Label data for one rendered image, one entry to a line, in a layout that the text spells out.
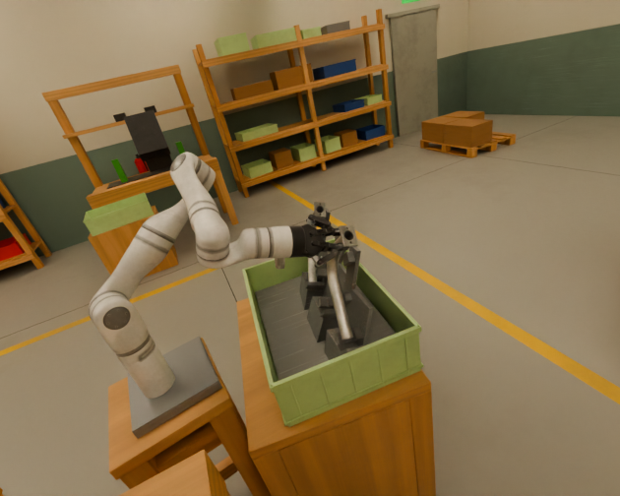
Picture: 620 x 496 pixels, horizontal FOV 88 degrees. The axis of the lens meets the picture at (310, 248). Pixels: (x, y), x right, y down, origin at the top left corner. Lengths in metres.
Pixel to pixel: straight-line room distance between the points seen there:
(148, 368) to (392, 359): 0.66
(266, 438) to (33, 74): 5.56
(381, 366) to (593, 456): 1.20
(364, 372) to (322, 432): 0.20
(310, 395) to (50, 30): 5.63
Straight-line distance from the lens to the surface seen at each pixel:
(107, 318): 0.94
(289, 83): 5.68
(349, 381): 0.93
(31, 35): 5.99
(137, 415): 1.10
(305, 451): 1.04
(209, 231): 0.69
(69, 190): 6.05
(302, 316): 1.17
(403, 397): 1.01
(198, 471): 0.88
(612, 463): 1.96
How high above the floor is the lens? 1.59
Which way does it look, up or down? 28 degrees down
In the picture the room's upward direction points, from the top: 14 degrees counter-clockwise
